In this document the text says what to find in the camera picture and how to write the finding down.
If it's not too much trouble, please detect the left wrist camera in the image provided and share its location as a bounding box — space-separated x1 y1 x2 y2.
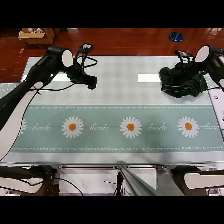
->
75 42 99 70

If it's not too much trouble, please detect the silver frame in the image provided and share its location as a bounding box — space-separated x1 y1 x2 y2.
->
0 161 224 197

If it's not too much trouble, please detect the dark green garment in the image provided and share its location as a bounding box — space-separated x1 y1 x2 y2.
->
158 61 210 99

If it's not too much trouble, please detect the brown cardboard box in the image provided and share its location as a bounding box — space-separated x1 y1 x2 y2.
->
17 28 56 46

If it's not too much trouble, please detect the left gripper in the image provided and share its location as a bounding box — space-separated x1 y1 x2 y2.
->
69 68 99 91

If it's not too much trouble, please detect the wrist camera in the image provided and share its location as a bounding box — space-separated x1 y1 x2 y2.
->
75 42 99 70
173 49 195 65

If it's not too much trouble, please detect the black cable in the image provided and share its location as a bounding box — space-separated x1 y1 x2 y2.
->
32 81 77 93
54 177 85 197

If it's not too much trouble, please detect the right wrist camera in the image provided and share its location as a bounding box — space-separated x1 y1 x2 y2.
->
173 49 195 65

